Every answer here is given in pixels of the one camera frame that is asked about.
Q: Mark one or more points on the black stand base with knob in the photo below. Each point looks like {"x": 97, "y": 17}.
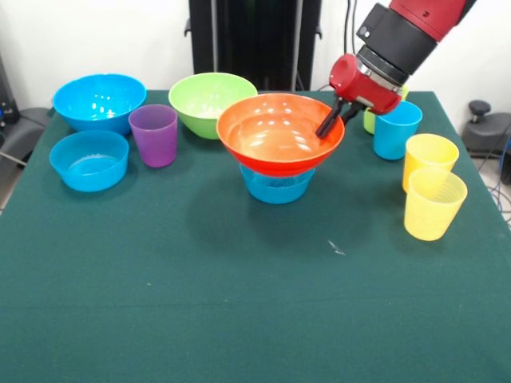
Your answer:
{"x": 491, "y": 135}

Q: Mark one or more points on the large blue bowl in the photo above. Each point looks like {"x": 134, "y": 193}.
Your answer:
{"x": 100, "y": 99}

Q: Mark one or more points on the purple cup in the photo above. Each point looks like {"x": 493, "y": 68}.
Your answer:
{"x": 153, "y": 139}

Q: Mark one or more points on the dark green tablecloth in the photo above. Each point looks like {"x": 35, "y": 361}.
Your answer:
{"x": 255, "y": 287}

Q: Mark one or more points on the green bowl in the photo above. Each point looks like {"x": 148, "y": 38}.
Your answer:
{"x": 199, "y": 103}

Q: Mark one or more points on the green cup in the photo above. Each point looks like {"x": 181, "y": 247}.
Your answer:
{"x": 368, "y": 123}

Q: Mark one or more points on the black device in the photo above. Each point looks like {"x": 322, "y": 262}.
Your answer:
{"x": 8, "y": 99}

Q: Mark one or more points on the blue cup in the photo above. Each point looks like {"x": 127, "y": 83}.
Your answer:
{"x": 397, "y": 135}

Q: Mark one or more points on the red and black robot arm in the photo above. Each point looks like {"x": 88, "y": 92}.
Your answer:
{"x": 403, "y": 36}

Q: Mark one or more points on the small blue bowl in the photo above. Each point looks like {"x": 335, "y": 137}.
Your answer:
{"x": 88, "y": 167}
{"x": 275, "y": 191}

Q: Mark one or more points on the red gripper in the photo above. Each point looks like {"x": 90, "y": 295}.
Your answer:
{"x": 359, "y": 88}

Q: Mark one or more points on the yellow cup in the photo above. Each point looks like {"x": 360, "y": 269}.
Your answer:
{"x": 431, "y": 153}
{"x": 433, "y": 211}

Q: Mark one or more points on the orange bowl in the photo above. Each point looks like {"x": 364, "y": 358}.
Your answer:
{"x": 275, "y": 135}

